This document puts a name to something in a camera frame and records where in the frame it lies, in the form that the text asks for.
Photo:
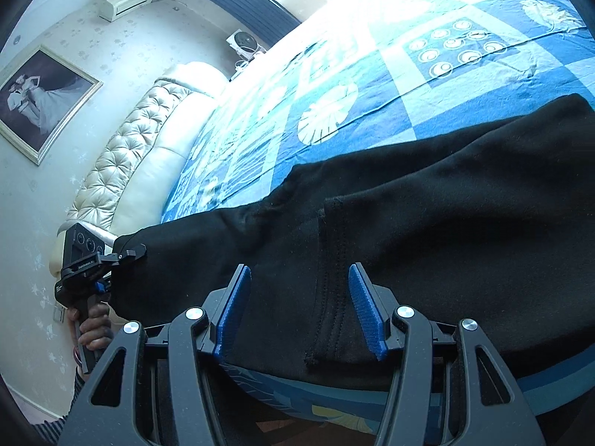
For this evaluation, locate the white fan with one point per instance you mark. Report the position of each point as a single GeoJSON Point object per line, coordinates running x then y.
{"type": "Point", "coordinates": [245, 44]}

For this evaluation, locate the person's left forearm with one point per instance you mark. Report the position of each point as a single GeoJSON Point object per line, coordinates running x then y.
{"type": "Point", "coordinates": [62, 427]}

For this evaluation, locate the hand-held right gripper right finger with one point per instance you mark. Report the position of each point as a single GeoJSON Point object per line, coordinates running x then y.
{"type": "Point", "coordinates": [369, 316]}

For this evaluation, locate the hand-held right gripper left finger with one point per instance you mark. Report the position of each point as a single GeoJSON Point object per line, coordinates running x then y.
{"type": "Point", "coordinates": [232, 316]}

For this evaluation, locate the wall socket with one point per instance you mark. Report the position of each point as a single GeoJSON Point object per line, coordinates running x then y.
{"type": "Point", "coordinates": [59, 314]}

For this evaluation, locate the framed wall picture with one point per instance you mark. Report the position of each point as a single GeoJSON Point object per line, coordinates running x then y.
{"type": "Point", "coordinates": [44, 97]}

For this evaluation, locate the person's left hand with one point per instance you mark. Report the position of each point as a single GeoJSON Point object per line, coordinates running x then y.
{"type": "Point", "coordinates": [100, 330]}

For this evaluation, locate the white air conditioner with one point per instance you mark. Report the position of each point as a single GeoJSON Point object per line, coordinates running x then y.
{"type": "Point", "coordinates": [126, 2]}

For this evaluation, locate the blue patterned bedspread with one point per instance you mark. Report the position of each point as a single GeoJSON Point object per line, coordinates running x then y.
{"type": "Point", "coordinates": [465, 93]}

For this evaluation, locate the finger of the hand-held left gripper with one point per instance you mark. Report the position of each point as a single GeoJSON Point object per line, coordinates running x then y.
{"type": "Point", "coordinates": [128, 255]}

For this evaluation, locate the black pants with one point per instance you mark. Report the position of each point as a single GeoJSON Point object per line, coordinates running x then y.
{"type": "Point", "coordinates": [441, 218]}

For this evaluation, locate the cream tufted headboard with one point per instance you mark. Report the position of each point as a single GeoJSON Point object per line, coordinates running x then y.
{"type": "Point", "coordinates": [139, 148]}

